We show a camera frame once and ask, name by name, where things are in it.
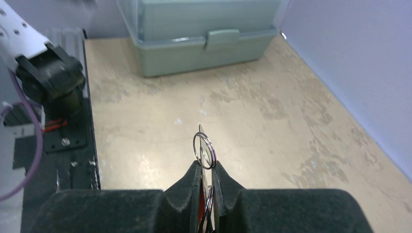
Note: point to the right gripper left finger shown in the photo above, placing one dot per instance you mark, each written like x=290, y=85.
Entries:
x=174, y=210

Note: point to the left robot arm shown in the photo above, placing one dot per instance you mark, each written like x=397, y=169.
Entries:
x=49, y=76

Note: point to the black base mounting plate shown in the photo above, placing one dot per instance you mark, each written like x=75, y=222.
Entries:
x=69, y=159

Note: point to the red tagged key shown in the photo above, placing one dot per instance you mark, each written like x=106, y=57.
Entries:
x=202, y=203

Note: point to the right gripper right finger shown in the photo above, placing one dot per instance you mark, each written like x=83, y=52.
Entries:
x=241, y=210

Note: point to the translucent green storage box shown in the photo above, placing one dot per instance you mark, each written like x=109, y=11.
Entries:
x=175, y=36

